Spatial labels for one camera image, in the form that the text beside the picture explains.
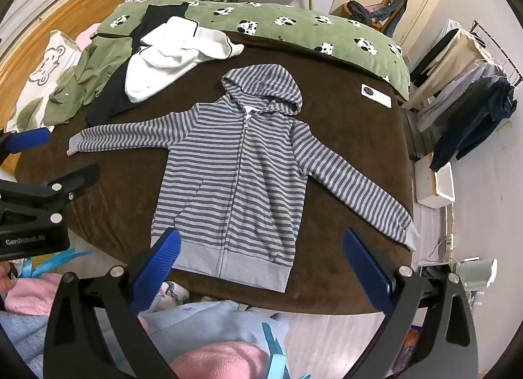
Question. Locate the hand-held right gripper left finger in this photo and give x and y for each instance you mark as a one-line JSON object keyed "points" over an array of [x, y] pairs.
{"points": [[157, 268]]}

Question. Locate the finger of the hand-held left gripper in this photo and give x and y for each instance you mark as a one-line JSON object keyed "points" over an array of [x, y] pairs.
{"points": [[28, 140], [77, 180]]}

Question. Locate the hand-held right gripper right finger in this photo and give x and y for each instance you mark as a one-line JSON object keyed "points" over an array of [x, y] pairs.
{"points": [[367, 268]]}

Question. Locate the grey striped hoodie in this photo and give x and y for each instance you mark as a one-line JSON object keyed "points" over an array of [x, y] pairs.
{"points": [[245, 178]]}

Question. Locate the metal clothes rack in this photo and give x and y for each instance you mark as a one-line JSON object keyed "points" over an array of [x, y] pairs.
{"points": [[500, 46]]}

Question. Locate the light blue ribbon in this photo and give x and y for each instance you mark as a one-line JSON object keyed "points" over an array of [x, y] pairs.
{"points": [[49, 264], [276, 358]]}

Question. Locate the bear print pillow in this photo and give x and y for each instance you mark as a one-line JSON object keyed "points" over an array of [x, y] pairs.
{"points": [[36, 84]]}

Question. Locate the light blue fuzzy robe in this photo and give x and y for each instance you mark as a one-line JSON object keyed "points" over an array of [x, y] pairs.
{"points": [[204, 321]]}

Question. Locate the olive green shirt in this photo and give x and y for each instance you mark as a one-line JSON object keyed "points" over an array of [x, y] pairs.
{"points": [[81, 76]]}

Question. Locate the purple printed bag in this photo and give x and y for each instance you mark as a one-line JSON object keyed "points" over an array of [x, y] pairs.
{"points": [[406, 348]]}

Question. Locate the white foam box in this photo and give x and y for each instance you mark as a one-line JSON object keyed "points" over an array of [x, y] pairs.
{"points": [[427, 182]]}

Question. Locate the white kettle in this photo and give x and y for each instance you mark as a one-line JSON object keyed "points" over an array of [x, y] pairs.
{"points": [[478, 274]]}

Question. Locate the pink pillow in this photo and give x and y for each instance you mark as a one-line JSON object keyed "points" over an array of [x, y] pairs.
{"points": [[88, 37]]}

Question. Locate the brown bed blanket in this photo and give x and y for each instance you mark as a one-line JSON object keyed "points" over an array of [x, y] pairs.
{"points": [[347, 150]]}

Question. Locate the wooden headboard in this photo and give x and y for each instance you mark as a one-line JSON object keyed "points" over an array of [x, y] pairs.
{"points": [[53, 15]]}

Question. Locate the white fleece jacket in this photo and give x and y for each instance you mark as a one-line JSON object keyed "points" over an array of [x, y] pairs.
{"points": [[163, 64]]}

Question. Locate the white card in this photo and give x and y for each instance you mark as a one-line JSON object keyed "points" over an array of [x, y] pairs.
{"points": [[376, 95]]}

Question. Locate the light grey hanging shirt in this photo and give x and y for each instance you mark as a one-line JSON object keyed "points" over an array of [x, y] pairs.
{"points": [[457, 93]]}

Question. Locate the black hanging garment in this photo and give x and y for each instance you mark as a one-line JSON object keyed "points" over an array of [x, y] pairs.
{"points": [[433, 56]]}

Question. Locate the beige hanging coat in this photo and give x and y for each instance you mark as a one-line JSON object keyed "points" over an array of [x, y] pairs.
{"points": [[453, 60]]}

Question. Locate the green panda print blanket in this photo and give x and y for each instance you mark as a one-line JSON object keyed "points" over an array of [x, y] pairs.
{"points": [[286, 39]]}

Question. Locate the dark jacket on chair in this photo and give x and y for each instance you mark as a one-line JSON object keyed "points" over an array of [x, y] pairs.
{"points": [[361, 11]]}

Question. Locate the blue jeans on chair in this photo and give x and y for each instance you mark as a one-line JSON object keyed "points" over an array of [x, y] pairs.
{"points": [[396, 11]]}

